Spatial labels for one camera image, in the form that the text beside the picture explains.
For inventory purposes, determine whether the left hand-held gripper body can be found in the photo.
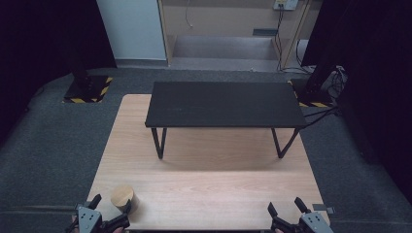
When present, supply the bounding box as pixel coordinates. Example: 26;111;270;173
66;205;131;233

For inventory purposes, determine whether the dark curtain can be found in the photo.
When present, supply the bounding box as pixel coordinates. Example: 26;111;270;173
300;0;412;205
0;0;118;144

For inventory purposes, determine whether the grey tape piece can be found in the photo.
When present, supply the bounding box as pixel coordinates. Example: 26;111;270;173
312;203;336;216

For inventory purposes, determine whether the white hanging cable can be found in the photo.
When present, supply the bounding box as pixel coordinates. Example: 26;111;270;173
184;0;194;28

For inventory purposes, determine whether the person's left hand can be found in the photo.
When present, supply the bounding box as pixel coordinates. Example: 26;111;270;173
71;216;125;233

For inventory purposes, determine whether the black raised shelf stand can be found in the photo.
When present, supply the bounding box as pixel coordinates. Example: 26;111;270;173
144;81;308;160

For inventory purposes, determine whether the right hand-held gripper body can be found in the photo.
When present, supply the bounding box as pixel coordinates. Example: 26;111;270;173
270;210;335;233

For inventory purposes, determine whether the black stand with striped base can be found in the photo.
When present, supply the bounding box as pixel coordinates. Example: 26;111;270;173
62;48;114;105
287;48;339;109

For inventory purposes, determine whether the wooden cylinder block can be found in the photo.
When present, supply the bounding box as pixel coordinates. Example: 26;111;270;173
110;184;136;214

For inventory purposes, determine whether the white power strip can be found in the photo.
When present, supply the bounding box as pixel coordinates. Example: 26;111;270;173
273;0;299;12

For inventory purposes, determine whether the black cable bundle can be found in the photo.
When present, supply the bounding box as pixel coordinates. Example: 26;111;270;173
273;6;349;130

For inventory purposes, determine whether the white panel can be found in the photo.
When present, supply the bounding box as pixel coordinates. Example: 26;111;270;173
96;0;168;61

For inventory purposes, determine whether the wooden cabinet frame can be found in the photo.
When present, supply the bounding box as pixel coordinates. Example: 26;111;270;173
156;0;325;70

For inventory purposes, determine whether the grey blue label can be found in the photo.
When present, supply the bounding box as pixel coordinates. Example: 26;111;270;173
252;28;279;37

